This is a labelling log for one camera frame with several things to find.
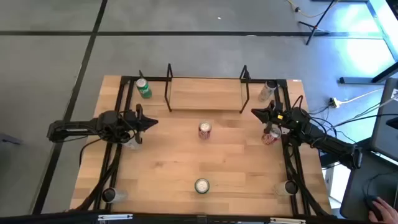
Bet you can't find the silver metal bracket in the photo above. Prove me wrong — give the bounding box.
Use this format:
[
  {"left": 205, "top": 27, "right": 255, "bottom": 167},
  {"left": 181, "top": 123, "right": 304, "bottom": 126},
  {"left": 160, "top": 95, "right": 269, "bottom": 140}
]
[
  {"left": 269, "top": 217, "right": 307, "bottom": 224},
  {"left": 98, "top": 213, "right": 134, "bottom": 222}
]

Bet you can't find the grey desk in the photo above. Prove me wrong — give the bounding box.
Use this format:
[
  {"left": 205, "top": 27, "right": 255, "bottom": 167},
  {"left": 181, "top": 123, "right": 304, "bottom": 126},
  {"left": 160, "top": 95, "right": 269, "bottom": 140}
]
[{"left": 320, "top": 138, "right": 398, "bottom": 222}]

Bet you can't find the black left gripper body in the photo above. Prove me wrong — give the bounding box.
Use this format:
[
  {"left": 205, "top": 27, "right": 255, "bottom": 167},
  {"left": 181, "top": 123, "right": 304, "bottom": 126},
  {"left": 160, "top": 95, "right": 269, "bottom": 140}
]
[{"left": 124, "top": 104, "right": 147, "bottom": 144}]

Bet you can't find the grey floor object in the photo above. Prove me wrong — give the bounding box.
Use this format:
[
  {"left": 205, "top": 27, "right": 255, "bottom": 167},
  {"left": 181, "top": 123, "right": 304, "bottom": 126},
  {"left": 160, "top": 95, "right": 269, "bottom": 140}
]
[{"left": 0, "top": 133, "right": 24, "bottom": 146}]

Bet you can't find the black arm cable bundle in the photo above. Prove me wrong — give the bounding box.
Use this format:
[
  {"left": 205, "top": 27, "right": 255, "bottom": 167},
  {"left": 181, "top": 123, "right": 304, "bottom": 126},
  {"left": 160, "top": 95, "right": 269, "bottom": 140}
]
[
  {"left": 282, "top": 146, "right": 330, "bottom": 217},
  {"left": 76, "top": 136, "right": 122, "bottom": 212}
]

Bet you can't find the black aluminium table frame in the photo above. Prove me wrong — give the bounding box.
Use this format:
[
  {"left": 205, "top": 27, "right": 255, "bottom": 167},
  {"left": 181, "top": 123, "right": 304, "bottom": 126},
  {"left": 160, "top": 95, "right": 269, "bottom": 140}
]
[{"left": 93, "top": 75, "right": 312, "bottom": 216}]

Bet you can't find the grey upright panel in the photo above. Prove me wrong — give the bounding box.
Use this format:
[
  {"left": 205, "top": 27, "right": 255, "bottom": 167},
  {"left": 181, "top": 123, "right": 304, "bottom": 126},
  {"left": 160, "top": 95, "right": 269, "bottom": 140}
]
[{"left": 371, "top": 77, "right": 398, "bottom": 161}]

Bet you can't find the yellow floor cable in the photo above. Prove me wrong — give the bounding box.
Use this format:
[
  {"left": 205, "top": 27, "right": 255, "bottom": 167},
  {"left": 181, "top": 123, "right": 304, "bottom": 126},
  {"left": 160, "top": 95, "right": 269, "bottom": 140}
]
[{"left": 285, "top": 0, "right": 335, "bottom": 19}]

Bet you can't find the green Sprite can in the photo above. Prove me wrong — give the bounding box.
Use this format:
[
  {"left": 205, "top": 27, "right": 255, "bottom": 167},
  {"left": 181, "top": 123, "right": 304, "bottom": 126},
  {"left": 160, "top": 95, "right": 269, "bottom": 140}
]
[
  {"left": 135, "top": 78, "right": 153, "bottom": 100},
  {"left": 194, "top": 178, "right": 210, "bottom": 195}
]

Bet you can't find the black overhead rig beam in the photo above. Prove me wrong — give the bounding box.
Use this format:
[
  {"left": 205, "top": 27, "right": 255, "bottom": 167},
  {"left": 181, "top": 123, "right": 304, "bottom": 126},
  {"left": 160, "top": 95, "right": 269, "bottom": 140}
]
[{"left": 0, "top": 210, "right": 398, "bottom": 224}]

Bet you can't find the person's hand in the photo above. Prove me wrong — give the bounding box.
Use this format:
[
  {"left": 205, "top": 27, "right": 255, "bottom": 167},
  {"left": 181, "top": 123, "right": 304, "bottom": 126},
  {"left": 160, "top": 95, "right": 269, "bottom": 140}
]
[{"left": 368, "top": 196, "right": 398, "bottom": 224}]

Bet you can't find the black tripod stand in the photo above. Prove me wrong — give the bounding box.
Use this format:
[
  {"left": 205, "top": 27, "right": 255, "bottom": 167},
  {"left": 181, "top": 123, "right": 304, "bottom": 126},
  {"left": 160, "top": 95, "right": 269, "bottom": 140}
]
[{"left": 297, "top": 0, "right": 340, "bottom": 46}]

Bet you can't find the long black floor cable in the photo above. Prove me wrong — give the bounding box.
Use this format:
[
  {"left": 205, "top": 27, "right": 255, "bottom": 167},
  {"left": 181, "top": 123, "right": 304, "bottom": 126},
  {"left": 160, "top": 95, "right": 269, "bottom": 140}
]
[{"left": 334, "top": 113, "right": 398, "bottom": 129}]

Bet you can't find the black metal floor stand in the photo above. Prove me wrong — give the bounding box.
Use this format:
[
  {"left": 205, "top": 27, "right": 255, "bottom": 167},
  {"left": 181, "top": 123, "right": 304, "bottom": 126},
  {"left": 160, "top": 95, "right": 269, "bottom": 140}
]
[{"left": 338, "top": 0, "right": 398, "bottom": 85}]

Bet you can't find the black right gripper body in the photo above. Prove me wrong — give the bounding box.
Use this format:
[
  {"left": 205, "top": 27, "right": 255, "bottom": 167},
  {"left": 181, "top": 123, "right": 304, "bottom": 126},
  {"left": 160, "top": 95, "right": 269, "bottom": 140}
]
[{"left": 266, "top": 100, "right": 295, "bottom": 135}]

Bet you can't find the red cola can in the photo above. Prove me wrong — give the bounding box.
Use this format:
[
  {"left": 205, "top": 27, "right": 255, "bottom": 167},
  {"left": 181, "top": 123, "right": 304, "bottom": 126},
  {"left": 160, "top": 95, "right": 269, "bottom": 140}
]
[
  {"left": 261, "top": 126, "right": 282, "bottom": 146},
  {"left": 198, "top": 121, "right": 213, "bottom": 141}
]

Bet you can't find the black computer mouse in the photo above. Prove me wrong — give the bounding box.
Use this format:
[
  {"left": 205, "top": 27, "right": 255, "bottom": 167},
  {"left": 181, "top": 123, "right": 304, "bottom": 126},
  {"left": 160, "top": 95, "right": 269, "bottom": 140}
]
[{"left": 365, "top": 194, "right": 385, "bottom": 220}]

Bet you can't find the white power cable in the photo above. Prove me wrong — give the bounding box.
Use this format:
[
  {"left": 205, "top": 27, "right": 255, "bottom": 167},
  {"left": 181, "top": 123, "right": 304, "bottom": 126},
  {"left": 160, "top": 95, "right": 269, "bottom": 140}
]
[{"left": 338, "top": 88, "right": 385, "bottom": 105}]

